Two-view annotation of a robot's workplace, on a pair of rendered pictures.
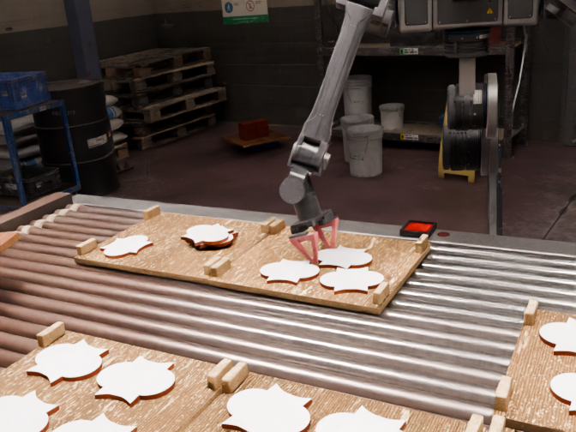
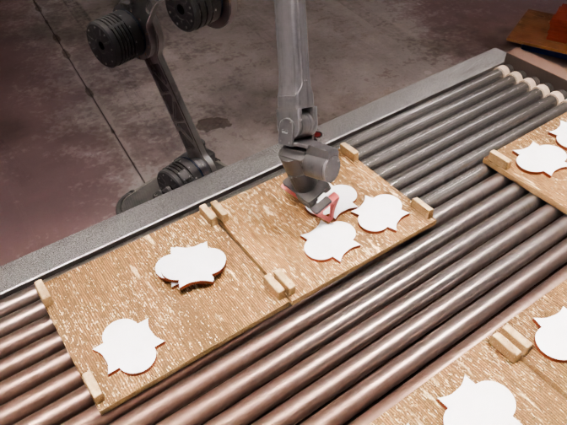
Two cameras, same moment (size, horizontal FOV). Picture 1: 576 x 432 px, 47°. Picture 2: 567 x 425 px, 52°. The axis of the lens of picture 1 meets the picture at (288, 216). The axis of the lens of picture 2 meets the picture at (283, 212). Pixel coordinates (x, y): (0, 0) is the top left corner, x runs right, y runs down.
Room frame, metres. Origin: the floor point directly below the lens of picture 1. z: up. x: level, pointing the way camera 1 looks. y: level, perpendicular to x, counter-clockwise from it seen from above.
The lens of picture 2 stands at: (1.05, 0.87, 1.88)
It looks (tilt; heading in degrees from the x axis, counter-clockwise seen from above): 43 degrees down; 297
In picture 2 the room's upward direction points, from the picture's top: 2 degrees counter-clockwise
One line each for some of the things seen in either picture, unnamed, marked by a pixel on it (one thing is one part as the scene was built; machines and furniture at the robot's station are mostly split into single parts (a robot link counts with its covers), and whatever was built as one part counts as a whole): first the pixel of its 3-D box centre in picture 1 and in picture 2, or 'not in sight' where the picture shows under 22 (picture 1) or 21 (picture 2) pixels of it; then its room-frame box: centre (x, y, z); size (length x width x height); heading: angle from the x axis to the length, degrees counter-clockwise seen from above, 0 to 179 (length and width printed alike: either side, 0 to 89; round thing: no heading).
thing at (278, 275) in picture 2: (221, 267); (284, 282); (1.41, 0.16, 0.95); 0.06 x 0.02 x 0.03; 150
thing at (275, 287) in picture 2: (213, 265); (274, 286); (1.42, 0.18, 0.95); 0.06 x 0.02 x 0.03; 151
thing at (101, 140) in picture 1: (75, 138); not in sight; (5.40, 1.68, 0.44); 0.59 x 0.59 x 0.88
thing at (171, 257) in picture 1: (180, 243); (160, 296); (1.63, 0.29, 0.93); 0.41 x 0.35 x 0.02; 61
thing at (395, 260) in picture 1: (323, 263); (320, 216); (1.43, -0.07, 0.93); 0.41 x 0.35 x 0.02; 60
